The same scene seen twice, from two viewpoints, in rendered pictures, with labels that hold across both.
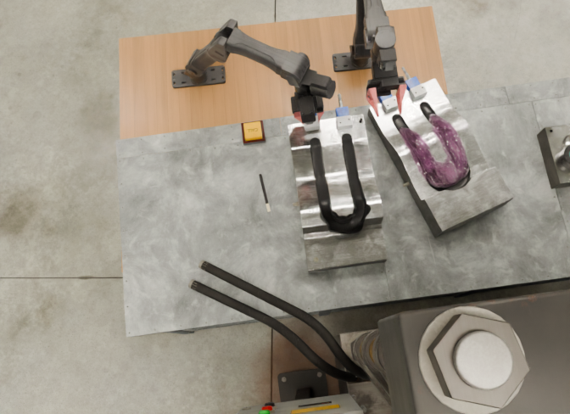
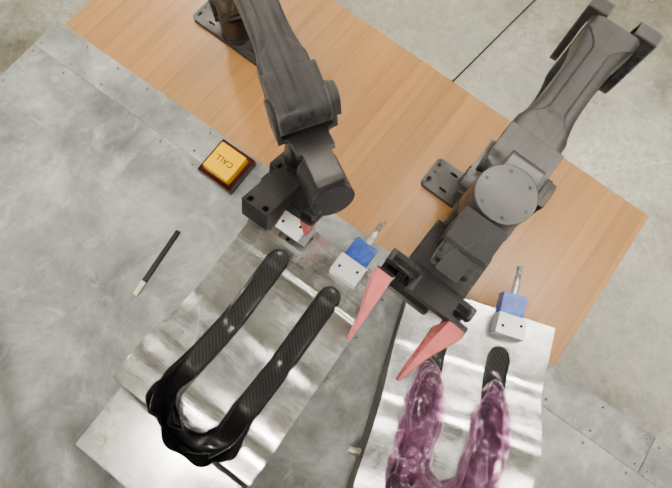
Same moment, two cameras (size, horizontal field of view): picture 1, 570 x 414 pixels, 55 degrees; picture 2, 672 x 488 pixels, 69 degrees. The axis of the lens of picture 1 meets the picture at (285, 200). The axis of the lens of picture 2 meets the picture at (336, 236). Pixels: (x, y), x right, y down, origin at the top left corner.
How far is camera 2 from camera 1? 1.12 m
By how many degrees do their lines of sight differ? 7
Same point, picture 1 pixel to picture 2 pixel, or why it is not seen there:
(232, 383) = not seen: hidden behind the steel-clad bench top
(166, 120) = (143, 51)
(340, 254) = (143, 469)
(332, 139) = (306, 278)
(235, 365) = not seen: hidden behind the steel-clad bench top
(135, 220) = not seen: outside the picture
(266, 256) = (64, 356)
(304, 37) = (424, 102)
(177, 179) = (72, 138)
